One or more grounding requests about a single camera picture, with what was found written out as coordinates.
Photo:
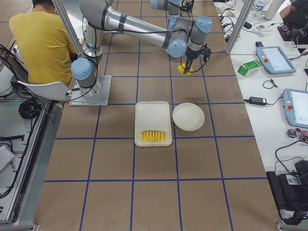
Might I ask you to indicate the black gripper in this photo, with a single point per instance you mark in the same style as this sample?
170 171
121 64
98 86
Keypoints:
191 54

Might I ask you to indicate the yellow lemon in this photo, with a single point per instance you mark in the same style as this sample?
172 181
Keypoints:
181 69

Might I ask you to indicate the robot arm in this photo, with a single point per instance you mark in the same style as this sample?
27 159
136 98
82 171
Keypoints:
171 6
183 36

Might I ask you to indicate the cream round plate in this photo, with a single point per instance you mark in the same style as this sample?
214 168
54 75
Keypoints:
188 116

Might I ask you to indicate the green white carton box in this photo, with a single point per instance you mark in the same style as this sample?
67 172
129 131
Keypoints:
249 68

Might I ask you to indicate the white rectangular tray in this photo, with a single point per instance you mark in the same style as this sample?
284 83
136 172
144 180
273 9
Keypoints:
154 115

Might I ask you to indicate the black power adapter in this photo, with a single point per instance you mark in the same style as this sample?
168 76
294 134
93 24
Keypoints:
258 101

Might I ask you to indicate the plastic water bottle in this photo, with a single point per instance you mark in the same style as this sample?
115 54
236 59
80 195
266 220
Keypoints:
257 9

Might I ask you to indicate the sliced yellow bread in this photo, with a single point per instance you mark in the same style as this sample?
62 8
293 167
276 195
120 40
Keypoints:
153 136

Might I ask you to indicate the upper teach pendant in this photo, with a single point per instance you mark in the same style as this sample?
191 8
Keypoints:
275 60

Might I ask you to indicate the teach pendant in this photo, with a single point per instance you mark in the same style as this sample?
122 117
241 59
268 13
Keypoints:
275 60
295 104

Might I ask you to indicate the lower teach pendant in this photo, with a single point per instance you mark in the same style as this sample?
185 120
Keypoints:
295 104

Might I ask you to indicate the white chair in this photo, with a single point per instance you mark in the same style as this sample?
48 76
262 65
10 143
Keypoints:
52 91

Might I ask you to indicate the person in yellow shirt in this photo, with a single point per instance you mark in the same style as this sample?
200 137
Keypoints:
44 44

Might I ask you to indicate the aluminium frame post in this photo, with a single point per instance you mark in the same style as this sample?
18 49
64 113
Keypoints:
239 25

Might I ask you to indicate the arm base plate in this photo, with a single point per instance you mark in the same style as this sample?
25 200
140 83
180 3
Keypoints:
99 95

